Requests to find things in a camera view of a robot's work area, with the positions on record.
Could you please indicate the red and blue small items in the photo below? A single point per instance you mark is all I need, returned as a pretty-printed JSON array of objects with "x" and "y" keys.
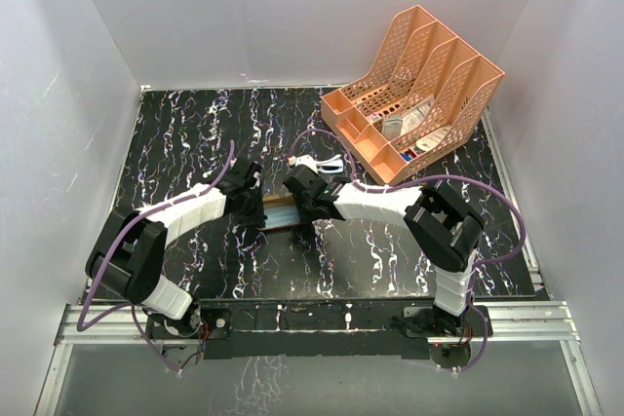
[{"x": 408, "y": 155}]

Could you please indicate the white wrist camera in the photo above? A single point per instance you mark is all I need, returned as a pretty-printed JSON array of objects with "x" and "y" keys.
[
  {"x": 253, "y": 177},
  {"x": 304, "y": 161}
]

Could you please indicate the white sunglasses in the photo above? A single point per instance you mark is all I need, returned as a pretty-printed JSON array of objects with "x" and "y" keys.
[{"x": 333, "y": 165}]

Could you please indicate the white round disc item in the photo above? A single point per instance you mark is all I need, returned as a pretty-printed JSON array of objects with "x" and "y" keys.
[{"x": 431, "y": 140}]

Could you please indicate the light blue cleaning cloth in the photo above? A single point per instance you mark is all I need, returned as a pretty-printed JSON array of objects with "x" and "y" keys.
[{"x": 281, "y": 217}]

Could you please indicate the aluminium frame rail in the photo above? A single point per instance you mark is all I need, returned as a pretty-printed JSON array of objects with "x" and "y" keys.
[{"x": 510, "y": 321}]

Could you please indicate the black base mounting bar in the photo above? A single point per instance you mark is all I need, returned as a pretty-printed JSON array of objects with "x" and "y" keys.
[{"x": 332, "y": 328}]

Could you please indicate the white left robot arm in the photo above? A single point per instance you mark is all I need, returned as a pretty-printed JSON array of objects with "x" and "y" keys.
[{"x": 128, "y": 256}]

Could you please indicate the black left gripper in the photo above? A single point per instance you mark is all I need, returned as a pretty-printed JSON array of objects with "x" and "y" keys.
[{"x": 255, "y": 219}]

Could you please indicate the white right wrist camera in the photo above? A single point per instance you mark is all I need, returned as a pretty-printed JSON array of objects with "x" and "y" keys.
[{"x": 304, "y": 161}]

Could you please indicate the grey folded pouch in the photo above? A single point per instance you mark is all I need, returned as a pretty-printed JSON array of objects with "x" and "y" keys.
[{"x": 392, "y": 126}]

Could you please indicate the brown glasses case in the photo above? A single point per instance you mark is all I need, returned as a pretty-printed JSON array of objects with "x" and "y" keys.
[{"x": 271, "y": 201}]

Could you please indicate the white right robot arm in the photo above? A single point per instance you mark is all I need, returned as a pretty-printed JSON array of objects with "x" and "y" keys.
[{"x": 446, "y": 229}]

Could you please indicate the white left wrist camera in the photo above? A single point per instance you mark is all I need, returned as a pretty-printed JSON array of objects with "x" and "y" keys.
[{"x": 253, "y": 177}]

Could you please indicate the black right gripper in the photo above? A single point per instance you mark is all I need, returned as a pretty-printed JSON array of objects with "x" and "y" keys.
[{"x": 305, "y": 215}]

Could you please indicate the peach plastic desk organizer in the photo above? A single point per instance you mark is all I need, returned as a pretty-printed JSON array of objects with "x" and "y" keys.
[{"x": 424, "y": 72}]

